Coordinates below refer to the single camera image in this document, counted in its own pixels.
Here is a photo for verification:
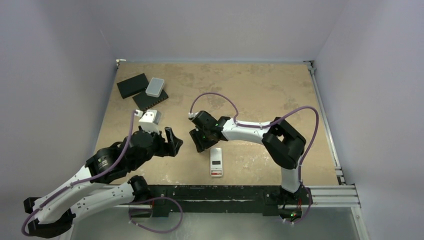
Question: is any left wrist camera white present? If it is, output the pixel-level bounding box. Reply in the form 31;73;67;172
135;109;162;134

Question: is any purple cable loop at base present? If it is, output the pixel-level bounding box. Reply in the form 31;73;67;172
128;194;185;233

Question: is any aluminium frame rail right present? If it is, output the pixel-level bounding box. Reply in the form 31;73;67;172
304;60;346;186

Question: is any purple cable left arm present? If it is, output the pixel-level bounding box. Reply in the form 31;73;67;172
21;110;140;238

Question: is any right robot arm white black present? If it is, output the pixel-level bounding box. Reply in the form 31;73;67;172
188;110;306;204

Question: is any black box upper left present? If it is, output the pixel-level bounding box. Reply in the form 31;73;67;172
116;73;149;99

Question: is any black box with slots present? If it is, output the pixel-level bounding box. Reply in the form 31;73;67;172
132;90;169;112

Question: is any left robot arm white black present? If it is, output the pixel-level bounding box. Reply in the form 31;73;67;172
21;127;184;239

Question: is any translucent grey plastic case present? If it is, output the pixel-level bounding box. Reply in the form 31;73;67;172
145;77;165;98

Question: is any white red remote control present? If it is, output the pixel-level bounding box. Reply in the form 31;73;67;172
210;147;224;178

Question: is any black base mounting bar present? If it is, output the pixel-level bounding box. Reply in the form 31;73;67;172
149;185;313;220

